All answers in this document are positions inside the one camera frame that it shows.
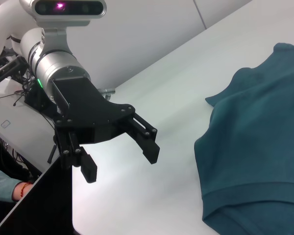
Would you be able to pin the silver metal bolt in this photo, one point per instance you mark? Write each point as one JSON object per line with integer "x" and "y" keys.
{"x": 107, "y": 91}

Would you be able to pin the black box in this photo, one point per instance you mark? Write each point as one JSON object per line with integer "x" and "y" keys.
{"x": 36, "y": 100}

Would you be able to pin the black flat panel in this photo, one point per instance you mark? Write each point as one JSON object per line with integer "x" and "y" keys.
{"x": 39, "y": 208}

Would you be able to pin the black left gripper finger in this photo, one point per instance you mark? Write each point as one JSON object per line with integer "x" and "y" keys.
{"x": 88, "y": 169}
{"x": 147, "y": 144}

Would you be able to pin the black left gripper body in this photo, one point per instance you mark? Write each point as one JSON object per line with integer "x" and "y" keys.
{"x": 88, "y": 107}

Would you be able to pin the white cabinet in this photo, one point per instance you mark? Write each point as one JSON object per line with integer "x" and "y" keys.
{"x": 14, "y": 132}

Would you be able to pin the person forearm grey sleeve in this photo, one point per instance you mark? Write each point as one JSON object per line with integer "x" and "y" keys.
{"x": 0, "y": 186}

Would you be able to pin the black clamp bracket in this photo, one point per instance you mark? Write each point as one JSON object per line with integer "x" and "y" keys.
{"x": 7, "y": 69}

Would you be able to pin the teal blue printed t-shirt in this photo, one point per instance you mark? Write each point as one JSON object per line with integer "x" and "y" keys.
{"x": 259, "y": 134}

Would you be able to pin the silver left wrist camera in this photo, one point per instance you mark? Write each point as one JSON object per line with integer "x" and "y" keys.
{"x": 68, "y": 7}

